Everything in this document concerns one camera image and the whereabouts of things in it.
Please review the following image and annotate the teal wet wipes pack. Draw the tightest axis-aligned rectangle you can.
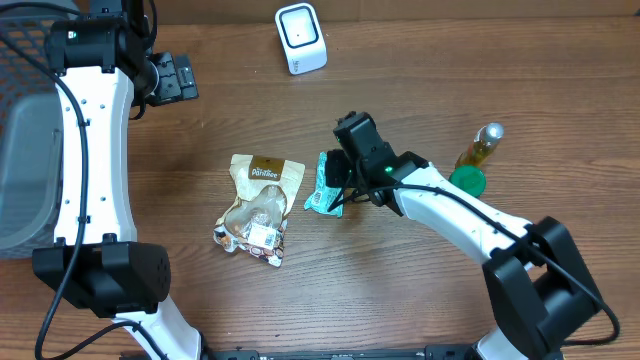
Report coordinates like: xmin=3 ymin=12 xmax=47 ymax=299
xmin=304 ymin=152 xmax=343 ymax=218

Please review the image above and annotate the brown Pantree snack bag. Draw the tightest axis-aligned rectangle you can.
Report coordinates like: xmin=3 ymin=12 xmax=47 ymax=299
xmin=213 ymin=154 xmax=305 ymax=268

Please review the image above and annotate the green lid white jar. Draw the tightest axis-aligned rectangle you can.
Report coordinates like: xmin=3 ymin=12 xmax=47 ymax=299
xmin=449 ymin=165 xmax=487 ymax=197

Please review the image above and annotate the yellow oil bottle silver cap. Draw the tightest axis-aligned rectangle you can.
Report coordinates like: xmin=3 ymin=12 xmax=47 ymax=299
xmin=455 ymin=122 xmax=504 ymax=168

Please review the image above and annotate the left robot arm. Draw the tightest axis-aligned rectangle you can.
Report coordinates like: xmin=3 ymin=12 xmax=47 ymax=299
xmin=32 ymin=1 xmax=209 ymax=359

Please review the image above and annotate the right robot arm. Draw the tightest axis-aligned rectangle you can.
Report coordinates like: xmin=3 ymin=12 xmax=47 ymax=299
xmin=326 ymin=111 xmax=604 ymax=359

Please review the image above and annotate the white barcode scanner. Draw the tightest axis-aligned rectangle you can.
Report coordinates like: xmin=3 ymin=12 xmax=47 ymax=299
xmin=274 ymin=2 xmax=328 ymax=75

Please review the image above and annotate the grey plastic shopping basket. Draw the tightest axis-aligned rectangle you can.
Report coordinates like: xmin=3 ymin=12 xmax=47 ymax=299
xmin=0 ymin=3 xmax=69 ymax=260

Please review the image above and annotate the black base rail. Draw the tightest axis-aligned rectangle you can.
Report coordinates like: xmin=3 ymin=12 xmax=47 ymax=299
xmin=205 ymin=344 xmax=480 ymax=360

